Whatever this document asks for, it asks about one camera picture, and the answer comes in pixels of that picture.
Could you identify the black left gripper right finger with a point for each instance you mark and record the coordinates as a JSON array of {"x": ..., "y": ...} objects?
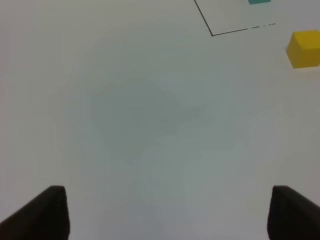
[{"x": 292, "y": 216}]

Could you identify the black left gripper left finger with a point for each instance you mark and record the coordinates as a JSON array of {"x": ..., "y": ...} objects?
[{"x": 46, "y": 217}]

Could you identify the yellow cube block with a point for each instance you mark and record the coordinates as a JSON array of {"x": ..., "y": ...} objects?
[{"x": 303, "y": 50}]

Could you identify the template teal cube block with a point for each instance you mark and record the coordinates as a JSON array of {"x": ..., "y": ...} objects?
[{"x": 253, "y": 2}]

